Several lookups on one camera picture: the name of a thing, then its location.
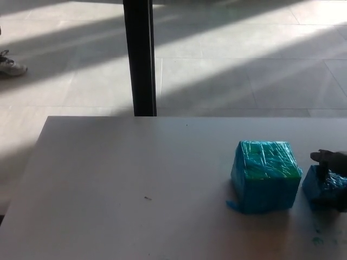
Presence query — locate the white grey sneaker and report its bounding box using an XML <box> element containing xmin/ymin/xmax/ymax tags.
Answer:
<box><xmin>0</xmin><ymin>49</ymin><xmax>28</xmax><ymax>77</ymax></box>

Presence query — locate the black vertical window pillar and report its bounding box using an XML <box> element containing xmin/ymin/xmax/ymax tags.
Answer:
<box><xmin>122</xmin><ymin>0</ymin><xmax>158</xmax><ymax>117</ymax></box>

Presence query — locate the large blue-green wrapped cube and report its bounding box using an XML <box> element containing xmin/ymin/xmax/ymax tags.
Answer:
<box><xmin>226</xmin><ymin>140</ymin><xmax>303</xmax><ymax>215</ymax></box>

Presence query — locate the small blue cube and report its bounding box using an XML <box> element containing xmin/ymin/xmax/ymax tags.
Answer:
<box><xmin>301</xmin><ymin>164</ymin><xmax>347</xmax><ymax>211</ymax></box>

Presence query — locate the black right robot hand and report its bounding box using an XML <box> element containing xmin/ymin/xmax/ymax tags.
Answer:
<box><xmin>310</xmin><ymin>149</ymin><xmax>347</xmax><ymax>213</ymax></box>

